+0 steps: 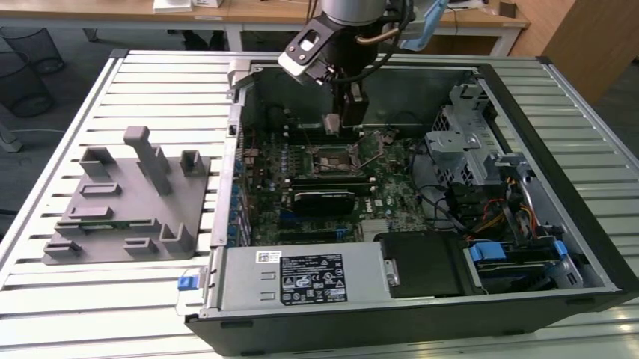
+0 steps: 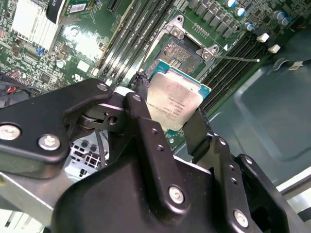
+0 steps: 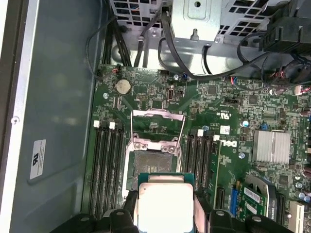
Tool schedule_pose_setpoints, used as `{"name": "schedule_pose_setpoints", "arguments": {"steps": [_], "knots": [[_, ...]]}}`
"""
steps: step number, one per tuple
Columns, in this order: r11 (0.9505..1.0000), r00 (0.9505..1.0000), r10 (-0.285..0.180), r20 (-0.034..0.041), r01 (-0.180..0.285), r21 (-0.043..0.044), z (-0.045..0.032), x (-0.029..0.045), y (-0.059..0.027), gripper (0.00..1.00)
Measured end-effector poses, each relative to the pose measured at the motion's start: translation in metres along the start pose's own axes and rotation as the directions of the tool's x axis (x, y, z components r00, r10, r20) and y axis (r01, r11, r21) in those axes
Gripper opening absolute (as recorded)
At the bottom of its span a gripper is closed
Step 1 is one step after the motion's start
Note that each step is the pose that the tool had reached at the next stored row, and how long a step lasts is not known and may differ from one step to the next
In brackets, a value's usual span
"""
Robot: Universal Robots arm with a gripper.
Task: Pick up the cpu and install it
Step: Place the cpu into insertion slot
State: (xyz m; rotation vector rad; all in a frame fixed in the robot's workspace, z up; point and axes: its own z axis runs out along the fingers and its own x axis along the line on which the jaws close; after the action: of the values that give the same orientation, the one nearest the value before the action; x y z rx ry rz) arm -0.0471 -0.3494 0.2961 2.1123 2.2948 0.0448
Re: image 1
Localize metal socket cover frame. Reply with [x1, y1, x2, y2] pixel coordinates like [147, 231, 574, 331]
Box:
[351, 131, 390, 170]

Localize CPU socket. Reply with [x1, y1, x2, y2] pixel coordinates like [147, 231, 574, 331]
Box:
[309, 144, 363, 177]

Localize black RAM slot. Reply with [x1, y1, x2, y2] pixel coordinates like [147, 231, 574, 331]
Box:
[289, 182, 378, 194]
[283, 132, 365, 143]
[287, 176, 375, 185]
[282, 124, 363, 134]

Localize silver metal drive cage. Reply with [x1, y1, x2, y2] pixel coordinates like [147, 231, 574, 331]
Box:
[423, 82, 538, 188]

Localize black office chair base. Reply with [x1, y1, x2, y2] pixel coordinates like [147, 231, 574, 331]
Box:
[173, 28, 226, 49]

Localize green motherboard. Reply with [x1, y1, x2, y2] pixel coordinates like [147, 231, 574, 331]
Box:
[241, 126, 471, 248]

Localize black graphics card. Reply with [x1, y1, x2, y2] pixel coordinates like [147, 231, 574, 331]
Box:
[293, 189, 359, 218]

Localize wooden cabinet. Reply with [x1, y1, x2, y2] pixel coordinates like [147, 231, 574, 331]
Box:
[509, 0, 639, 105]

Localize small silver heatsink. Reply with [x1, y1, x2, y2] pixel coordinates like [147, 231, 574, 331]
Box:
[359, 219, 391, 241]

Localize long black expansion slot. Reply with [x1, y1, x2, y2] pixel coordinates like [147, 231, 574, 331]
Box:
[277, 230, 347, 243]

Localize wooden desk white legs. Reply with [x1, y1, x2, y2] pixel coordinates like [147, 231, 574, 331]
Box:
[0, 0, 531, 58]

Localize black plastic shroud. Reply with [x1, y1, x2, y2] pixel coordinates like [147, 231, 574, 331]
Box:
[373, 230, 486, 299]

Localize grey plastic parts rack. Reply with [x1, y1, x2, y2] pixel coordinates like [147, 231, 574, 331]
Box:
[42, 125, 214, 266]

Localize blue disk carrier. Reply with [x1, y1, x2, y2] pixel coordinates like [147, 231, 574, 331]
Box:
[469, 242, 509, 267]

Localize black mesh waste bin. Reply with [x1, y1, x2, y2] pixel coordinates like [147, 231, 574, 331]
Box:
[0, 51, 56, 117]
[4, 28, 66, 74]

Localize silver power supply unit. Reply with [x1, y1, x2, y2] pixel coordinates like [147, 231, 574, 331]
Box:
[199, 241, 395, 313]

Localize green RAM stick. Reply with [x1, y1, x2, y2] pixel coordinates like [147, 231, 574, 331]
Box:
[79, 219, 154, 230]

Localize grey metal stand foot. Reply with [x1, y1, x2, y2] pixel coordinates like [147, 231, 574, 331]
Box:
[0, 111, 24, 154]

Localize black open PC case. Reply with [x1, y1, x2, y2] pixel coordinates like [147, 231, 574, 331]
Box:
[175, 56, 639, 357]

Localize thick black cable conduit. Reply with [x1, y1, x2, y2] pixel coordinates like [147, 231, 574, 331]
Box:
[355, 0, 419, 48]

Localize coloured wire bundle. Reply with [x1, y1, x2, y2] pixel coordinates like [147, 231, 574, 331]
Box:
[469, 179, 543, 240]

